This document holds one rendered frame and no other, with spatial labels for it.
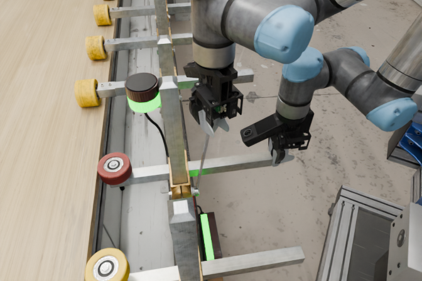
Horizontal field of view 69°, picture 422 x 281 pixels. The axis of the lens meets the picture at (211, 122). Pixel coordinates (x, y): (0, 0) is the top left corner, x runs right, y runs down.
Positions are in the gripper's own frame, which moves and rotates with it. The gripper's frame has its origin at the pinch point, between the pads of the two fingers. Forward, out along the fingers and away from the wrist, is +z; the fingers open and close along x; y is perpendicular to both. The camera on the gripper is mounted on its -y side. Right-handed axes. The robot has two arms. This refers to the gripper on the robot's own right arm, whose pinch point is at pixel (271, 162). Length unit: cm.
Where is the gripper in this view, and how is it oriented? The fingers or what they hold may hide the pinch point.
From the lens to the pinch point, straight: 89.2
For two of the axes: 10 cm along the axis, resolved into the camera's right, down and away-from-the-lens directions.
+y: 9.9, -1.2, 1.1
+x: -1.6, -7.0, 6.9
